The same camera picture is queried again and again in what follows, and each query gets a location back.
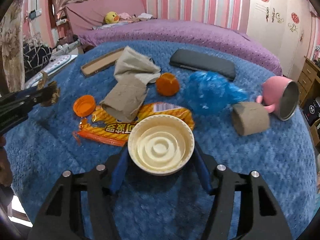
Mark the cardboard toilet roll tube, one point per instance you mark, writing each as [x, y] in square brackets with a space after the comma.
[249, 118]

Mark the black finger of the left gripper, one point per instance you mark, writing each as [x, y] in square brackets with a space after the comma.
[16, 105]

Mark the orange bottle cap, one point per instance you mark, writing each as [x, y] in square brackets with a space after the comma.
[84, 105]

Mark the orange yellow snack wrapper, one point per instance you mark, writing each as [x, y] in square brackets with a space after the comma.
[102, 127]

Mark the beige cloth pouch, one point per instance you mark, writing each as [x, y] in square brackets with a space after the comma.
[133, 64]

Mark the floral beige curtain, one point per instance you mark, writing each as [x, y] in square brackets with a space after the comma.
[12, 65]

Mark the orange mandarin peel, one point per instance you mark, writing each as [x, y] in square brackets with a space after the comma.
[167, 84]

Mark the brown phone case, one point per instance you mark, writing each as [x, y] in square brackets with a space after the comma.
[101, 63]

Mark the yellow duck plush toy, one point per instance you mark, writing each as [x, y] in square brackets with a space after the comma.
[111, 18]

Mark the wooden desk with drawers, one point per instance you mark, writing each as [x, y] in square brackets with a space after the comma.
[308, 82]

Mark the black cardboard box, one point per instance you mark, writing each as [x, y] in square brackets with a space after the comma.
[311, 110]

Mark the blue fuzzy blanket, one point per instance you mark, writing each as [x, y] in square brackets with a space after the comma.
[175, 206]

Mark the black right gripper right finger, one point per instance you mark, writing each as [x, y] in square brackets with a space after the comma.
[243, 207]

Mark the white decorated wardrobe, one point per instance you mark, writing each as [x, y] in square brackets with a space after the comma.
[287, 31]

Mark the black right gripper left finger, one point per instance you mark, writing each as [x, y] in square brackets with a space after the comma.
[79, 198]

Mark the pink sofa headboard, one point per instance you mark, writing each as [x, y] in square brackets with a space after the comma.
[84, 16]

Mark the pink steel-lined mug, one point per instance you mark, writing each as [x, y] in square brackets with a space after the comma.
[280, 96]

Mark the white perforated plastic tray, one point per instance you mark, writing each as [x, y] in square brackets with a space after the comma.
[55, 64]

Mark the black white patterned bag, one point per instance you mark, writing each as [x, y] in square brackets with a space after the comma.
[35, 58]

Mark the purple dotted bedspread bed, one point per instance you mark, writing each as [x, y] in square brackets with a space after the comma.
[189, 32]

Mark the person's left hand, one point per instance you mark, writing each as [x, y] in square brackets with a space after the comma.
[5, 172]

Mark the blue plastic bag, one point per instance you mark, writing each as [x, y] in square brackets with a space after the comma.
[208, 93]

